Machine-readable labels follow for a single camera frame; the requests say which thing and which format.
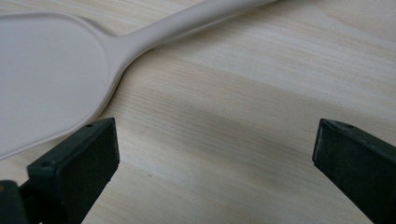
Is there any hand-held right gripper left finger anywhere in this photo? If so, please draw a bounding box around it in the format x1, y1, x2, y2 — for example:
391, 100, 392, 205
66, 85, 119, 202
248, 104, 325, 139
18, 117, 120, 224

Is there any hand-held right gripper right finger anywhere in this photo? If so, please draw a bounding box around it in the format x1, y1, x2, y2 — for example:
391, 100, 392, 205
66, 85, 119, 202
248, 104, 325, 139
312, 118, 396, 224

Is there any beige solid spatula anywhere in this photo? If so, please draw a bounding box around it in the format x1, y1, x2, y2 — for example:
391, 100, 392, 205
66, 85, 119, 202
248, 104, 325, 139
0, 0, 278, 161

